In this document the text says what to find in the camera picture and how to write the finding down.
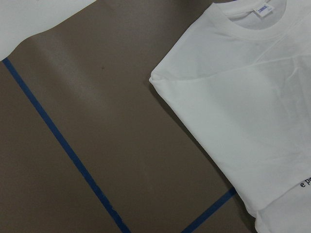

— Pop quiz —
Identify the white long-sleeve printed shirt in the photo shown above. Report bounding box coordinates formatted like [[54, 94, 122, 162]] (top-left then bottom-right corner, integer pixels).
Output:
[[150, 0, 311, 233]]

